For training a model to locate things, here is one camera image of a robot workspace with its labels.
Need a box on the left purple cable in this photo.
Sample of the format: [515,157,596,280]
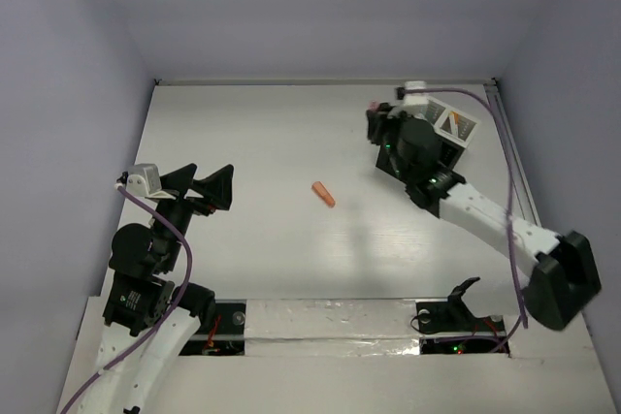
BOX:
[60,188,193,414]

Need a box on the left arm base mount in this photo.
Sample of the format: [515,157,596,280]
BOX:
[180,301,246,357]

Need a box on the orange highlighter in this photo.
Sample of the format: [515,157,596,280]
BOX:
[311,181,336,208]

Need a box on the black and white organizer box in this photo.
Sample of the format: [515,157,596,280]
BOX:
[376,96,481,182]

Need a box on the purple cable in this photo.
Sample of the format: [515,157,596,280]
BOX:
[60,188,193,414]
[421,86,530,353]

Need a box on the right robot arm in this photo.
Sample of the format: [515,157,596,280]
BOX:
[366,103,602,331]

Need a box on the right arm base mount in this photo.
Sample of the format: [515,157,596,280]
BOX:
[409,277,510,356]

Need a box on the yellow white pen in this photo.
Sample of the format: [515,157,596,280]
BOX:
[448,111,459,138]

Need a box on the white foam front board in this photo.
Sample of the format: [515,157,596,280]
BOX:
[58,298,614,413]

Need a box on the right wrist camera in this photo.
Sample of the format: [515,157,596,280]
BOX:
[396,80,429,117]

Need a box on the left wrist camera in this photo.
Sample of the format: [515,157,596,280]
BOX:
[114,163,174,200]

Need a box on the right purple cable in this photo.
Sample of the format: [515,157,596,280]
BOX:
[421,86,530,353]

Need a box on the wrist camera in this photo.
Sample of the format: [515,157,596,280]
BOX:
[114,163,174,200]
[396,80,429,117]

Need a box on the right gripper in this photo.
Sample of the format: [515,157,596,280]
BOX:
[369,102,418,180]

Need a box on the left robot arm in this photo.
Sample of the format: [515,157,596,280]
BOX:
[61,164,234,413]

